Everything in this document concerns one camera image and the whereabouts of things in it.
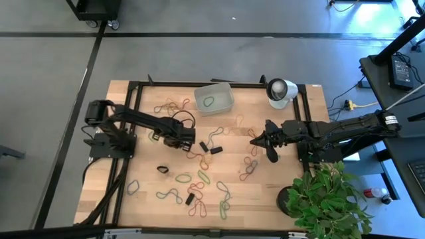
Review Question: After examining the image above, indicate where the bottle with red label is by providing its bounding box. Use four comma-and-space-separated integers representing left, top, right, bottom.
363, 187, 388, 199

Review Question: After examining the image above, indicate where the black desk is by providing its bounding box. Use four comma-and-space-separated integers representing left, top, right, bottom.
359, 49, 425, 218

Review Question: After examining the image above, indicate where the white cable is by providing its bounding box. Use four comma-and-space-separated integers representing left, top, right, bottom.
384, 90, 425, 112

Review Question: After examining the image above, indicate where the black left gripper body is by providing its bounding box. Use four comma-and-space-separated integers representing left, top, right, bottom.
160, 118, 197, 150

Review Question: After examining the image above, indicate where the yellow power strip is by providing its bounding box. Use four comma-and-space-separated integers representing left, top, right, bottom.
343, 99, 379, 112

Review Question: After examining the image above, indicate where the green leafy plant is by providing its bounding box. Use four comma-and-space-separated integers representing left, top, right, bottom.
286, 161, 375, 239

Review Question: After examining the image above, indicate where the black diagonal beam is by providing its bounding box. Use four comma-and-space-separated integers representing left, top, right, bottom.
370, 15, 425, 66

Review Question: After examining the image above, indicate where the blue rubber band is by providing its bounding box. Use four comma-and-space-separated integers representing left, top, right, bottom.
126, 179, 140, 196

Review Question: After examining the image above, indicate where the black plant pot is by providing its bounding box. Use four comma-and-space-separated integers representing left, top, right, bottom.
276, 185, 293, 216

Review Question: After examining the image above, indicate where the yellow rubber band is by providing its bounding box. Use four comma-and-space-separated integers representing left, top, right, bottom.
224, 114, 246, 136

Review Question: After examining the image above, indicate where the white box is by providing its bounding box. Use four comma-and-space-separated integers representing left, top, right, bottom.
343, 151, 361, 163

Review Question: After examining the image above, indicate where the translucent grey plastic bin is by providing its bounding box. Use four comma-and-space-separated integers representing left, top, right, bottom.
193, 82, 235, 117

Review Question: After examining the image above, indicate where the black looped gripper cable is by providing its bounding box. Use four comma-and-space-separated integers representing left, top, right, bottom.
171, 110, 197, 129

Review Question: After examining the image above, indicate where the black power adapter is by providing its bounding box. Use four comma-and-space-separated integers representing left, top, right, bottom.
388, 54, 415, 92

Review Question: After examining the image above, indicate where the black cable bundle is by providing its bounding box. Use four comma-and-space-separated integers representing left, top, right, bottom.
81, 157, 130, 226

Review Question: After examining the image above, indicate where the grey metal leg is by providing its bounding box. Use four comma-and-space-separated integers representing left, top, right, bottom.
0, 145, 27, 160

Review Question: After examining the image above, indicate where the black wheeled cart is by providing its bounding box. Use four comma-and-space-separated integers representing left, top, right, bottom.
65, 0, 122, 31

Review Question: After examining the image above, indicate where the black keyboard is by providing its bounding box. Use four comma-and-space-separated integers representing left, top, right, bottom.
407, 159, 425, 195

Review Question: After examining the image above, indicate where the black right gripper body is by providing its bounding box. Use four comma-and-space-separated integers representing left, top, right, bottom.
277, 119, 311, 149

